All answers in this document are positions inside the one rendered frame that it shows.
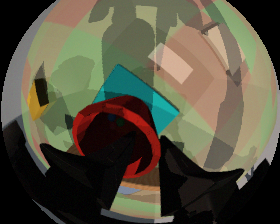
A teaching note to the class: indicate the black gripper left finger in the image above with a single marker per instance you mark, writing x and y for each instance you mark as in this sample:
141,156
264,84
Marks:
101,172

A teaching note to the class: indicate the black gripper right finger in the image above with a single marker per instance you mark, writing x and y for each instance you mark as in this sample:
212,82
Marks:
182,182

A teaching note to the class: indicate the yellow flat box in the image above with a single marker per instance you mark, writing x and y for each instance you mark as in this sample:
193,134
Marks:
37,99

